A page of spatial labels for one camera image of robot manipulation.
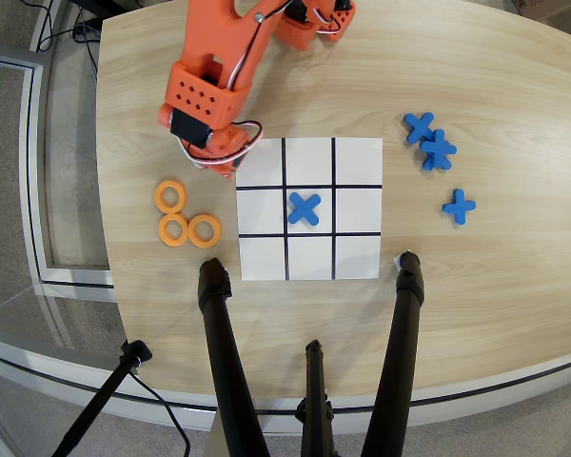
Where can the blue foam cross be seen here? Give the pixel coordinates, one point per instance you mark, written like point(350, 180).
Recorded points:
point(439, 150)
point(458, 206)
point(304, 208)
point(419, 125)

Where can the black camera tripod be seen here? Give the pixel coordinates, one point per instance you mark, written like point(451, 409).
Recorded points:
point(28, 366)

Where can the white tic-tac-toe grid paper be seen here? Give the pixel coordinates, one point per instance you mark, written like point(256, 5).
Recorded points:
point(357, 162)

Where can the grey metal floor frame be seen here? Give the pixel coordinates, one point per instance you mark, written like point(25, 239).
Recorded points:
point(33, 190)

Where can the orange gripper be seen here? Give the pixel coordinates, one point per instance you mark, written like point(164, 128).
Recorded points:
point(222, 168)

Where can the white paper sticker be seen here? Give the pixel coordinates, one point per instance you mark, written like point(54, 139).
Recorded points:
point(397, 261)

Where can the black stand pole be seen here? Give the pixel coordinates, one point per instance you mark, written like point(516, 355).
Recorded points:
point(100, 404)

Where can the thin black tripod leg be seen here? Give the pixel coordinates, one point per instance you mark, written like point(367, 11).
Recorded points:
point(315, 381)

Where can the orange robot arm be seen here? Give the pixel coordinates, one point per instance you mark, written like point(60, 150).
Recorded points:
point(219, 38)

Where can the black furniture bar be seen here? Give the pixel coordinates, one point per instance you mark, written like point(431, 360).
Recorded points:
point(104, 7)

